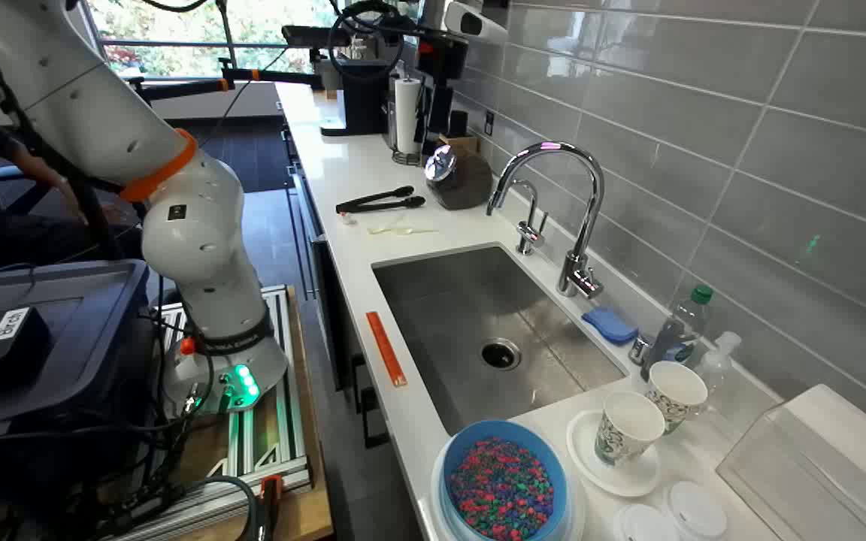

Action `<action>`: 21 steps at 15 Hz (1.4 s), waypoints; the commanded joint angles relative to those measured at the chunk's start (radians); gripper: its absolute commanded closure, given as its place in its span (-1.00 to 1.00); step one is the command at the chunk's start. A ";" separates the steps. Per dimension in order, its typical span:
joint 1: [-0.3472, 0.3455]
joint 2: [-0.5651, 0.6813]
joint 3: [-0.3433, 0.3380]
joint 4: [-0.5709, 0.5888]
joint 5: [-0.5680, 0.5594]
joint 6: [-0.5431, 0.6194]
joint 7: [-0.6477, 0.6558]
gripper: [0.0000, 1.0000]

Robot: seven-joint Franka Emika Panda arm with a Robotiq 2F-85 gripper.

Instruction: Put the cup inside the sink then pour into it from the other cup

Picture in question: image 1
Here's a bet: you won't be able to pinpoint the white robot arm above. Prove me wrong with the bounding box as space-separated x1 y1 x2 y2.
0 0 290 409

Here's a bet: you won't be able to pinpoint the stainless steel sink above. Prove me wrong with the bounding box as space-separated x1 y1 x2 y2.
374 245 622 431

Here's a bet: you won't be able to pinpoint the white plastic utensil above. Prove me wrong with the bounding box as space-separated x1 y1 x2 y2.
345 217 438 238

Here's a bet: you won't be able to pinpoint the black tongs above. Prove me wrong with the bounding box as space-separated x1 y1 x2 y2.
333 186 423 214

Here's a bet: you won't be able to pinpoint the orange tape strip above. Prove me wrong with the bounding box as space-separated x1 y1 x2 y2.
368 308 405 388

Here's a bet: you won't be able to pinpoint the dark brown bag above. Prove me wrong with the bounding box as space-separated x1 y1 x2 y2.
423 145 493 209

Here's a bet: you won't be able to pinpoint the small chrome faucet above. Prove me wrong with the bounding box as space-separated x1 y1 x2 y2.
518 180 548 256

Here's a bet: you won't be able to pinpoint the tall chrome faucet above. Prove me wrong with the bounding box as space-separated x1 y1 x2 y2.
483 139 612 300

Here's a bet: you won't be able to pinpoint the paper towel roll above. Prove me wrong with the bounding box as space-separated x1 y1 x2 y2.
392 74 423 160

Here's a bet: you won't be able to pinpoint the blue sponge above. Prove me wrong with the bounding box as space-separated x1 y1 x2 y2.
585 306 639 344

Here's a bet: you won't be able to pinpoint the blue bowl of beads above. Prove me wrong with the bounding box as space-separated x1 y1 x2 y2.
435 417 573 541

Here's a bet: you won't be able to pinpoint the black coffee machine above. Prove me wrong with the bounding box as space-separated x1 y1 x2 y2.
282 0 467 135

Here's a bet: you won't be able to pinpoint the green cap soap bottle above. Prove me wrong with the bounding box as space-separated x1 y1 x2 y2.
640 284 714 375

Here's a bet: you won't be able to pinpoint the white paper plate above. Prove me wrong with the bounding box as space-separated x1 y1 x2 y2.
565 405 665 497

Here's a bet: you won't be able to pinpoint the clear plastic bottle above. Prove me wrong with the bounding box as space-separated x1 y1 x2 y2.
697 331 740 390

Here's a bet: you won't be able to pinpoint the white plastic lid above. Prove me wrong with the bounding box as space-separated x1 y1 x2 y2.
614 503 680 541
667 480 728 541

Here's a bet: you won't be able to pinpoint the blue storage bin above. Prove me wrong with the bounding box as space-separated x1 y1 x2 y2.
0 257 154 434

